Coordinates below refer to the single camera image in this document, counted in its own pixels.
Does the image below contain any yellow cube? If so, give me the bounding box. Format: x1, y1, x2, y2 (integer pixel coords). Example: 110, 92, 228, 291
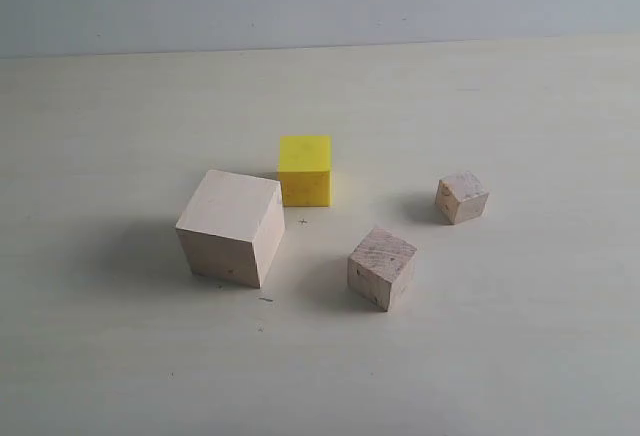
277, 135, 332, 207

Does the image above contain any large wooden cube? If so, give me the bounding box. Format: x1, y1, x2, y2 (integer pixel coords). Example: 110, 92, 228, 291
175, 170, 285, 288

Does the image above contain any medium wooden cube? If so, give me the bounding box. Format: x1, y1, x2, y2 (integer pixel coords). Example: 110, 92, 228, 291
347, 227, 417, 312

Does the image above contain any small wooden cube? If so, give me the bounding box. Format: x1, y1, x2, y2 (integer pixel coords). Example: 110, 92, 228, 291
435, 171, 489, 225

